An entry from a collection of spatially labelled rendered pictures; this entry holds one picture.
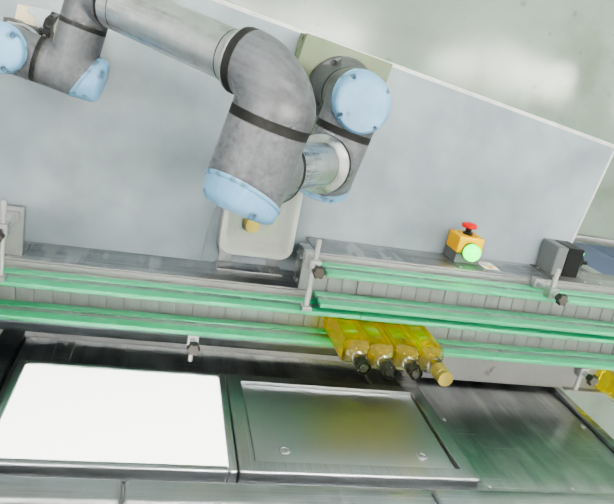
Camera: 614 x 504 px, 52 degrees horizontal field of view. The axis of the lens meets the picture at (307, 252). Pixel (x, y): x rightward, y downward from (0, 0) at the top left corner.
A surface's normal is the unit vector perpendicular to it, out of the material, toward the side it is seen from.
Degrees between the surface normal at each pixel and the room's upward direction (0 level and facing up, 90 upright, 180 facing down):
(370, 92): 7
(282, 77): 35
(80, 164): 0
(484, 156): 0
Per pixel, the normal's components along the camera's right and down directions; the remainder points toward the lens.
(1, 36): 0.18, 0.32
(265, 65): -0.03, -0.29
